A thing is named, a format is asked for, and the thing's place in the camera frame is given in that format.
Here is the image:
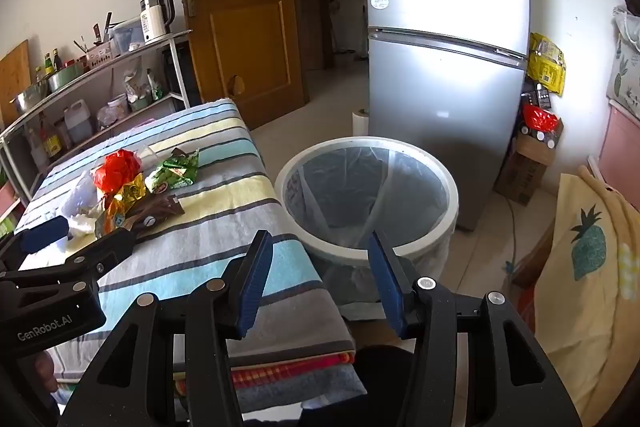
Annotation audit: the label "yellow pineapple print cloth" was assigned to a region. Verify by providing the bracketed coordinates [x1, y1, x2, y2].
[532, 164, 640, 418]

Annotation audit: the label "silver refrigerator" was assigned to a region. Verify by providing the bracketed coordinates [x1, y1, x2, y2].
[360, 0, 532, 233]

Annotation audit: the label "brown snack wrapper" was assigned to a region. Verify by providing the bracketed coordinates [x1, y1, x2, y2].
[122, 194, 186, 238]

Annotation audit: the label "white pineapple print board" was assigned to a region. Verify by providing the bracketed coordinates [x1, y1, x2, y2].
[606, 27, 640, 118]

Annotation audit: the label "metal bowl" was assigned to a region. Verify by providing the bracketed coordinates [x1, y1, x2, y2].
[9, 79, 49, 115]

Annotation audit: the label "clear plastic jar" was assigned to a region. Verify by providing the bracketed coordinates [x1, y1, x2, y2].
[97, 94, 130, 130]

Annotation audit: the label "sauce bottles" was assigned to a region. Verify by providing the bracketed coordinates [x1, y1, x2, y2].
[34, 49, 65, 78]

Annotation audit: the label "person's dark clothing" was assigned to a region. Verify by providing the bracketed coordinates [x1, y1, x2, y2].
[300, 346, 418, 427]

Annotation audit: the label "white round bin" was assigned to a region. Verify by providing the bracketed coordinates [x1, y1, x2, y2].
[274, 136, 460, 308]

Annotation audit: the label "white electric kettle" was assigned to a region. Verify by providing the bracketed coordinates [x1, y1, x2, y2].
[139, 0, 176, 46]

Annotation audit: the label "translucent bin liner bag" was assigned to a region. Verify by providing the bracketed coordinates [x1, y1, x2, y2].
[280, 144, 453, 308]

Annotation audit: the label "metal shelf rack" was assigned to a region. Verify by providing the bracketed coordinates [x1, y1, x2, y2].
[0, 29, 193, 208]

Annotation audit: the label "gold foil wrapper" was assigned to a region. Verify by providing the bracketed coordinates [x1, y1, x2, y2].
[110, 174, 147, 208]

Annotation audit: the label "red bag in cardboard box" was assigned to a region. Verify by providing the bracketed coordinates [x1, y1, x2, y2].
[522, 104, 560, 135]

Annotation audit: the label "red cloth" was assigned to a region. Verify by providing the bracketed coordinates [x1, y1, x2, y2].
[515, 287, 540, 333]

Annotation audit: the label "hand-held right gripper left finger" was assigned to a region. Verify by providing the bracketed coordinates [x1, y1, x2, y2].
[57, 229, 275, 427]

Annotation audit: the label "clear plastic storage box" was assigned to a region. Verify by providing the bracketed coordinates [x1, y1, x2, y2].
[109, 18, 146, 55]

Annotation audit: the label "white cloth bag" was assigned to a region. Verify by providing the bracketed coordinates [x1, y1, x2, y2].
[614, 4, 640, 52]

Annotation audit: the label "pink board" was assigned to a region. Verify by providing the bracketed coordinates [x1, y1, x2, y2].
[597, 104, 640, 202]

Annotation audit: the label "food bags on shelf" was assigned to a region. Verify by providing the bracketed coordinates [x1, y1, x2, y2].
[124, 67, 166, 112]

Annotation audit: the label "cardboard box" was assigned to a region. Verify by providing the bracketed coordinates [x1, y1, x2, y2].
[495, 117, 565, 208]

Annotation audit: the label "striped cloth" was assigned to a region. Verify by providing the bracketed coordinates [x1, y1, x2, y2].
[15, 99, 368, 403]

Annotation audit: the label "wooden cutting board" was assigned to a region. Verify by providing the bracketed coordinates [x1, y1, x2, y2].
[0, 39, 32, 128]

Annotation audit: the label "clear oil jug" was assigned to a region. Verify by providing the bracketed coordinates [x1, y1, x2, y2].
[64, 99, 94, 145]

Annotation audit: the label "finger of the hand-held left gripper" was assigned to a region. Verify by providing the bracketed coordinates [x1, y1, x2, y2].
[0, 215, 70, 275]
[0, 227, 140, 303]

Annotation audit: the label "yellow label bottle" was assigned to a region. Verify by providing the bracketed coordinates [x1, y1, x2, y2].
[40, 117, 63, 160]

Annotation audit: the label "person's left hand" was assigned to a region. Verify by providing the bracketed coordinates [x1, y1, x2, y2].
[34, 351, 60, 394]

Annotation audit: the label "red plastic bag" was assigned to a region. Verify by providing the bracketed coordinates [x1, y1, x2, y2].
[91, 149, 143, 195]

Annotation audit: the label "white paper roll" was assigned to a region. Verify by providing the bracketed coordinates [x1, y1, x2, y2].
[351, 108, 371, 138]

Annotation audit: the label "yellow hanging packets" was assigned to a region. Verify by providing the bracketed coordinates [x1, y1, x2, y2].
[527, 32, 567, 96]

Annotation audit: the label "clear plastic bag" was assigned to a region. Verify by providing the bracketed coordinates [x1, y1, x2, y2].
[60, 172, 108, 220]

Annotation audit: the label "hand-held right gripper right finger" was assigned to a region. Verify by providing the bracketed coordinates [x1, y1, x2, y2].
[367, 231, 585, 427]

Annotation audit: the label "green basin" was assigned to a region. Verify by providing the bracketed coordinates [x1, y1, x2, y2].
[48, 61, 91, 92]

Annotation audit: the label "grey floor cable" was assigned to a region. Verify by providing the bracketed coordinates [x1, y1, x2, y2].
[504, 197, 520, 280]

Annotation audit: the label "black hanging packet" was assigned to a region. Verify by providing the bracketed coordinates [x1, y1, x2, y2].
[521, 82, 553, 110]

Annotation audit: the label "wooden door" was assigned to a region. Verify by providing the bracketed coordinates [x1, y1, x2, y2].
[178, 0, 306, 130]

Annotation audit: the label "yellow red snack wrapper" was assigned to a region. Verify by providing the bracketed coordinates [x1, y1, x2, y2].
[94, 199, 135, 238]

